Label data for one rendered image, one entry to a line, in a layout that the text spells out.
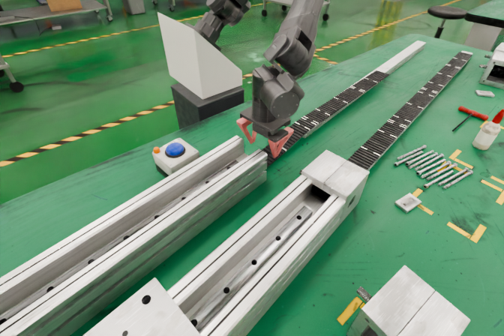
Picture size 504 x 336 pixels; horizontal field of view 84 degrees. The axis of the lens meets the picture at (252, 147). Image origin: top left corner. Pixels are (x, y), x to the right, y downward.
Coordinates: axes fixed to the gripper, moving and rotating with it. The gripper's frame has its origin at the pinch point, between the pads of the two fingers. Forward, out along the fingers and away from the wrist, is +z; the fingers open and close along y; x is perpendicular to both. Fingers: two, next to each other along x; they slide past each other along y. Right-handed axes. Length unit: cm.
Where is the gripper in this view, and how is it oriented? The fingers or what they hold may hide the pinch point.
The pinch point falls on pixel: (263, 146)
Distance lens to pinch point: 69.3
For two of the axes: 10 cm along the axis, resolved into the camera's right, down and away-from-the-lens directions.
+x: 7.0, -4.6, 5.5
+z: 0.0, 7.7, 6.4
